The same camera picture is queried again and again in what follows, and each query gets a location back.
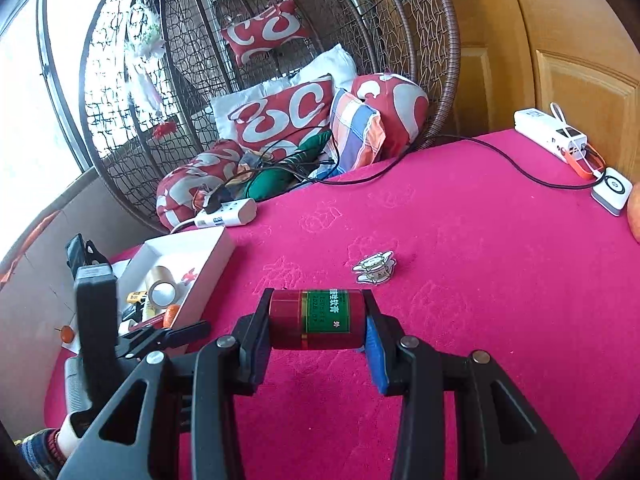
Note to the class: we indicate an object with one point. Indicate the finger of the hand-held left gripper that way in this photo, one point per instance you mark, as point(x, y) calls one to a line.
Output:
point(145, 336)
point(185, 334)

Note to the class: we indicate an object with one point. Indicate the wicker hanging chair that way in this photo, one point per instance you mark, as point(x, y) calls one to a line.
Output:
point(400, 35)

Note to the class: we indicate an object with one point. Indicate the white feather dreamcatcher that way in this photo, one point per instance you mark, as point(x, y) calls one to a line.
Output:
point(145, 50)

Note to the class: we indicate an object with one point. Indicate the dark plug adapter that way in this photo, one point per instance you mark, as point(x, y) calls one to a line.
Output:
point(212, 201)

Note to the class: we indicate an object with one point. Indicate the small orange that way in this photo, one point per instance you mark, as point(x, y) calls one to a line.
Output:
point(66, 333)

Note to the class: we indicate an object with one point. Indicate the square red white cushion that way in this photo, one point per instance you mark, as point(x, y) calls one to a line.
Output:
point(285, 115)

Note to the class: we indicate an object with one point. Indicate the red flower ornament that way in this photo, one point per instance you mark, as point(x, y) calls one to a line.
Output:
point(164, 130)

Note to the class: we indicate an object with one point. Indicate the black cat phone stand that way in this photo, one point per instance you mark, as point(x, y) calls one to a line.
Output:
point(97, 255)

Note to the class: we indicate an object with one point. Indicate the apple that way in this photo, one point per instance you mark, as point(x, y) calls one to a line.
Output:
point(635, 220)

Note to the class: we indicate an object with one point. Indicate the white power bank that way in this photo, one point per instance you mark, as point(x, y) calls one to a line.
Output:
point(547, 132)

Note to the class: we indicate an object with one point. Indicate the pink tablecloth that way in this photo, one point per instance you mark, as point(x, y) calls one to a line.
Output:
point(450, 240)

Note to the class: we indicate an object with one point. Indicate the large orange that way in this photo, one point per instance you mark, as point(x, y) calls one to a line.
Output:
point(172, 314)

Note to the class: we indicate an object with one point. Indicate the white cardboard box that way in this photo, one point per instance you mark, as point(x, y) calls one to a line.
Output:
point(210, 255)

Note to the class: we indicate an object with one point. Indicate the window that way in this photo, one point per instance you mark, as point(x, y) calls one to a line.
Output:
point(30, 110)

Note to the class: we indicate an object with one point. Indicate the colourful crumpled cloth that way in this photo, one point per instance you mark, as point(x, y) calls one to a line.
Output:
point(248, 161)

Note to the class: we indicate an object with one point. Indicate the person's left forearm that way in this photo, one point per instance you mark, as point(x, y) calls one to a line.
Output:
point(45, 452)

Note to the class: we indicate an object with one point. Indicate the round red white cushion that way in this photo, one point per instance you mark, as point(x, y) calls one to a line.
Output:
point(185, 185)
point(400, 110)

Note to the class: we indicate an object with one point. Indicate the small red white pillow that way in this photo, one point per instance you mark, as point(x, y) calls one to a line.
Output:
point(265, 30)

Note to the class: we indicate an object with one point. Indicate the white power strip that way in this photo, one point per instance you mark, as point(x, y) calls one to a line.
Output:
point(230, 214)

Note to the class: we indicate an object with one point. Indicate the brown tape roll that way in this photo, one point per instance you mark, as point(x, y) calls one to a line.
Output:
point(162, 295)

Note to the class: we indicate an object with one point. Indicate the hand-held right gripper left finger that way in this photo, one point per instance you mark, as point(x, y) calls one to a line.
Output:
point(260, 350)

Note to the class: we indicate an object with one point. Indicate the beige tape roll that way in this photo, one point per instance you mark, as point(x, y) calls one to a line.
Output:
point(162, 274)

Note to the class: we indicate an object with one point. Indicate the white paper sheet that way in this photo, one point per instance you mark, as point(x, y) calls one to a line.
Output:
point(72, 349)

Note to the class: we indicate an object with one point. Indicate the wooden door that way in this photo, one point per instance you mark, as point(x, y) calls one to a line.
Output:
point(550, 50)

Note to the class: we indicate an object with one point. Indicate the yellow black small tool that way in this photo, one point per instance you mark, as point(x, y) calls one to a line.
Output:
point(135, 298)

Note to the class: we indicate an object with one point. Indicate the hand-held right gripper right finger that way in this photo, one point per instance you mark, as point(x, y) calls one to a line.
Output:
point(377, 360)

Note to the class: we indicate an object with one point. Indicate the plaid cushion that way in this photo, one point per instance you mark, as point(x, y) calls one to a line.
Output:
point(357, 130)

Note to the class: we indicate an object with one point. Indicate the red can with green label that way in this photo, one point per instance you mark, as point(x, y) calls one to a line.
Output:
point(320, 320)

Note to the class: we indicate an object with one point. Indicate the green cloth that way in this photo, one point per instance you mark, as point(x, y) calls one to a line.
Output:
point(270, 180)

